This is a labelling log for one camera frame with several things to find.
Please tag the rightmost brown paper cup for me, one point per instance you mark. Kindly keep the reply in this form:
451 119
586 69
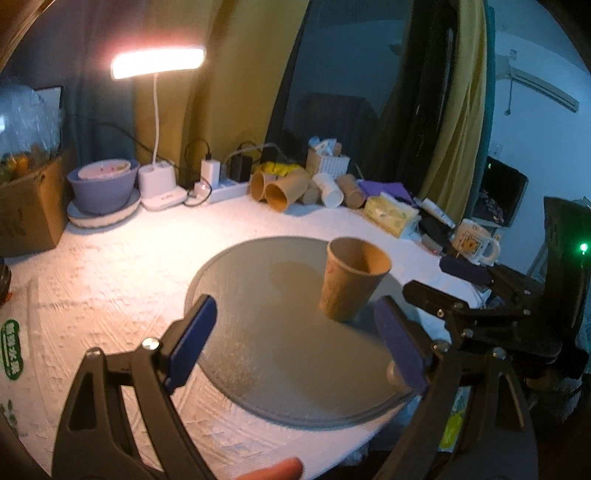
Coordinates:
354 195

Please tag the white air conditioner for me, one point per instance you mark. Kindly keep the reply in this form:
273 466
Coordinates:
541 86

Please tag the white plastic basket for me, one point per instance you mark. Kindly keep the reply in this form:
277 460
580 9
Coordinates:
333 165

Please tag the yellow tissue pack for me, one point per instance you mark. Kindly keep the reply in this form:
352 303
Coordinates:
397 218

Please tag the small beige round disc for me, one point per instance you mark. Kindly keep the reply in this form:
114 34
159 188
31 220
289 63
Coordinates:
395 378

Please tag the black power adapter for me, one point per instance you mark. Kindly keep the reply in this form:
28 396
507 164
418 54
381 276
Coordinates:
240 168

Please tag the yellow curtain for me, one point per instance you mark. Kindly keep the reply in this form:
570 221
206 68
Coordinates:
402 85

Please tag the white bear mug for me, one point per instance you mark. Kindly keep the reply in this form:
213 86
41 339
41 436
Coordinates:
476 244

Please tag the white power strip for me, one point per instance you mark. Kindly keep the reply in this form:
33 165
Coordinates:
203 194

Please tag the white paper cup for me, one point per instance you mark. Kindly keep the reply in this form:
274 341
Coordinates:
331 195

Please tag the cardboard box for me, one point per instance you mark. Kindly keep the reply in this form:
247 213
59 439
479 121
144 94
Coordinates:
33 208

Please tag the white desk lamp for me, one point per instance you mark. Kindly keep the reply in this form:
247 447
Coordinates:
157 181

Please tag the lying brown paper cup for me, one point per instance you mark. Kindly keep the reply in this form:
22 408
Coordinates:
283 192

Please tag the printed brown paper cup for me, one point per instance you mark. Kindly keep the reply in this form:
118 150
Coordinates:
353 271

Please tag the yellow plastic bag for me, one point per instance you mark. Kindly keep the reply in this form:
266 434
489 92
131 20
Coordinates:
278 169

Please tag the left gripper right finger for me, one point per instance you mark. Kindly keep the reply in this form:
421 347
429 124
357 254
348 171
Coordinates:
496 439

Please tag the round grey placemat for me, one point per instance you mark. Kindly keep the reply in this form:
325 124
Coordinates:
273 352

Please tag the purple cloth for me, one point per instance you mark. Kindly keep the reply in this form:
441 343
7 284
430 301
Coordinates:
395 190

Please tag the white cream tube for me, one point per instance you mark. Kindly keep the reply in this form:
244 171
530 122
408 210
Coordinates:
436 211

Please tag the clear plastic bag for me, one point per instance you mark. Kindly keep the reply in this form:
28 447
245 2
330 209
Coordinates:
30 129

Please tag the pink inner bowl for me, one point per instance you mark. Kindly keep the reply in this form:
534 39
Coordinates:
104 169

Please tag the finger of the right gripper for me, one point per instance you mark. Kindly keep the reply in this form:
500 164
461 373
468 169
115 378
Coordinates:
465 270
432 300

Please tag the white tablecloth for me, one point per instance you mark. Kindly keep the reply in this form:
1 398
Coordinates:
113 288

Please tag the white usb charger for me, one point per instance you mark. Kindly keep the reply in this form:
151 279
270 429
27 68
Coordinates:
210 171

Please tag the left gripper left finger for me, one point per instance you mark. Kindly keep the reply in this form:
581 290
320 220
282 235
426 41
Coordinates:
94 438

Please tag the purple bowl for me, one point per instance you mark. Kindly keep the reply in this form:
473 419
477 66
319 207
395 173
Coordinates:
101 197

